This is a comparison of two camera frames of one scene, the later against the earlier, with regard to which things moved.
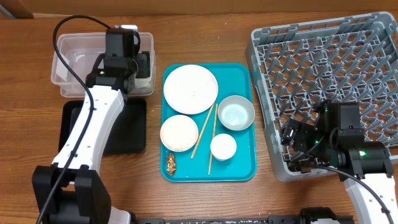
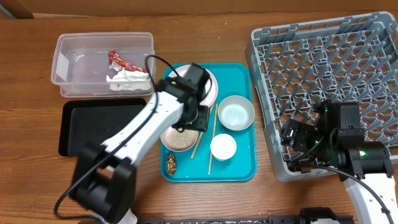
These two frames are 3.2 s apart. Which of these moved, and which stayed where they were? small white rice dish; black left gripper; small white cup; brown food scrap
Moved: black left gripper
Stayed: small white rice dish; brown food scrap; small white cup
